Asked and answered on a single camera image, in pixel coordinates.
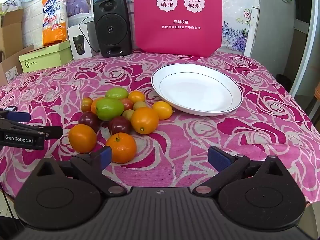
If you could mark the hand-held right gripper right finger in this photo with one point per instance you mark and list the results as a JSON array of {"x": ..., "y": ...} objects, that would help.
[{"x": 218, "y": 158}]

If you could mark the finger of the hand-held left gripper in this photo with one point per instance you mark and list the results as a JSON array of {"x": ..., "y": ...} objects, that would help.
[
  {"x": 50, "y": 131},
  {"x": 18, "y": 117}
]

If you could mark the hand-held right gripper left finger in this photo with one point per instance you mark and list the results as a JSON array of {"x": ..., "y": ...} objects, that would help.
[{"x": 105, "y": 157}]

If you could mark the dark red plum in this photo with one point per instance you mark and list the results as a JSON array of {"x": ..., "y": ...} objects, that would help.
[
  {"x": 88, "y": 121},
  {"x": 119, "y": 125}
]

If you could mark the green apple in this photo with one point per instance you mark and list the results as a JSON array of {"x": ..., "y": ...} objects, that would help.
[
  {"x": 110, "y": 108},
  {"x": 116, "y": 93}
]

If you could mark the white plate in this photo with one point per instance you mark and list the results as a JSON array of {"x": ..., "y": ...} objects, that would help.
[{"x": 197, "y": 90}]

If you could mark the yellowish orange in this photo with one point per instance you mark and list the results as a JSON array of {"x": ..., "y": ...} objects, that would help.
[{"x": 162, "y": 110}]

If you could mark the pink rose print tablecloth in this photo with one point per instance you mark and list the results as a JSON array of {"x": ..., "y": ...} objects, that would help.
[{"x": 200, "y": 135}]

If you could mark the small red green tomato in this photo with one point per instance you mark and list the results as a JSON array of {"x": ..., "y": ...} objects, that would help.
[{"x": 86, "y": 104}]

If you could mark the small yellow green tomato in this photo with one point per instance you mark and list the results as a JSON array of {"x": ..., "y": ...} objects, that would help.
[
  {"x": 139, "y": 105},
  {"x": 128, "y": 114}
]

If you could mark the flat cardboard box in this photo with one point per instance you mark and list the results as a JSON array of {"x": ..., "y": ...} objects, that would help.
[{"x": 10, "y": 66}]

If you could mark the light green box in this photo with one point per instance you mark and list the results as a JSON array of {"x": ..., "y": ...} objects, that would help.
[{"x": 45, "y": 60}]

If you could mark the open cardboard box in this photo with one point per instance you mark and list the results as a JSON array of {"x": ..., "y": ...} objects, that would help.
[{"x": 11, "y": 32}]

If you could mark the white box with cup picture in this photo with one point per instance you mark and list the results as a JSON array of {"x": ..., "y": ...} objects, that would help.
[{"x": 80, "y": 33}]

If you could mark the orange paper cup pack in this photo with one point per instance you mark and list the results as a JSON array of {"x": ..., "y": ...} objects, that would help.
[{"x": 53, "y": 17}]

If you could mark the black speaker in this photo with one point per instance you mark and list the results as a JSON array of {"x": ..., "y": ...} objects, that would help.
[{"x": 112, "y": 30}]

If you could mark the pink printed bag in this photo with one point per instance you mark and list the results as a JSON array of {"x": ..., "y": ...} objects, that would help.
[{"x": 177, "y": 35}]

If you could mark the bedding wall poster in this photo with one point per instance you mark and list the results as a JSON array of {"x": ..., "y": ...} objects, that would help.
[{"x": 77, "y": 5}]

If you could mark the sliding door frame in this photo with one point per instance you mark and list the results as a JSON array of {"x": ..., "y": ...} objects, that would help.
[{"x": 306, "y": 62}]

